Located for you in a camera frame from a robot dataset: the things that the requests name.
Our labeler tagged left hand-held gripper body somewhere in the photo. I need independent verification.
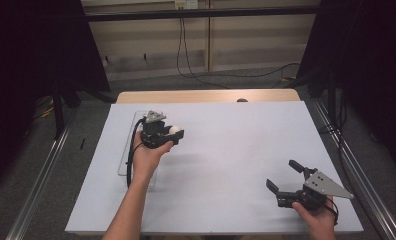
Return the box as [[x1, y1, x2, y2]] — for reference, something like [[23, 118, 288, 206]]
[[140, 110, 179, 150]]

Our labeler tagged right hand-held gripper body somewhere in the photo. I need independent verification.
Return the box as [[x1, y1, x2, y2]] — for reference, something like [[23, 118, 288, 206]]
[[275, 168, 356, 212]]

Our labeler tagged clear plastic egg container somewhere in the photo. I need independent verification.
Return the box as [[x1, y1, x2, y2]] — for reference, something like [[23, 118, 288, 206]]
[[117, 110, 159, 192]]

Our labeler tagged person's right hand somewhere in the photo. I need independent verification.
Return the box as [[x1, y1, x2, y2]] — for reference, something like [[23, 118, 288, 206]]
[[291, 195, 338, 240]]

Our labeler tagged person's left hand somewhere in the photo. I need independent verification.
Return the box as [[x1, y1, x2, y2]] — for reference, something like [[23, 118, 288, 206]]
[[132, 130, 175, 184]]

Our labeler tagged wooden table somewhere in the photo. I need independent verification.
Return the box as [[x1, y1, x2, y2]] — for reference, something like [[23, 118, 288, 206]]
[[115, 88, 302, 105]]

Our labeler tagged white table cover sheet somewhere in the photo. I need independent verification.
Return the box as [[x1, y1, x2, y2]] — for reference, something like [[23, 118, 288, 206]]
[[64, 100, 365, 234]]

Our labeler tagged black stand leg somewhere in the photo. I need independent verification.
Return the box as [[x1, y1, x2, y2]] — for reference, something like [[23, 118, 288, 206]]
[[52, 79, 67, 141]]

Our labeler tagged black curtain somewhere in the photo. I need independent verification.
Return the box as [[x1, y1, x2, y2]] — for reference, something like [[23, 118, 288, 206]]
[[295, 0, 396, 177], [0, 0, 112, 193]]

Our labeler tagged black horizontal crossbar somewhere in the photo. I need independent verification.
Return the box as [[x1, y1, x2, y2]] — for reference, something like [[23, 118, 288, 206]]
[[83, 5, 321, 23]]

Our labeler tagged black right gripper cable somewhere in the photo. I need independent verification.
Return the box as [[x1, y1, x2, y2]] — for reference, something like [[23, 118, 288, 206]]
[[323, 196, 340, 227]]

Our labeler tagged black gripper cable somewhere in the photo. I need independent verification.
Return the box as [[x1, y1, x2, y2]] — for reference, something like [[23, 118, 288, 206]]
[[126, 116, 148, 189], [323, 196, 340, 227]]

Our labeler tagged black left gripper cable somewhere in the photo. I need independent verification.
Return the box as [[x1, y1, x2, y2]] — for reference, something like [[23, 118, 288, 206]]
[[126, 116, 148, 189]]

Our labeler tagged black floor cable bundle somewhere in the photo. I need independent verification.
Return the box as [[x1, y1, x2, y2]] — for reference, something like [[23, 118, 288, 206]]
[[318, 89, 354, 189]]

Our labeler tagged aluminium floor rail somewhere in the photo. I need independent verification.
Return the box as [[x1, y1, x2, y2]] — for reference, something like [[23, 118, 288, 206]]
[[310, 97, 396, 240], [5, 111, 78, 240]]

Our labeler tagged black wall cable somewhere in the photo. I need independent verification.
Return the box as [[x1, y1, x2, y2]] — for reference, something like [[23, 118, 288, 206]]
[[176, 17, 232, 90], [180, 17, 301, 80]]

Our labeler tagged white wall power outlet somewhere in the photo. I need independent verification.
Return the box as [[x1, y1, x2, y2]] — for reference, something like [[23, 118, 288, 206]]
[[174, 0, 200, 11]]

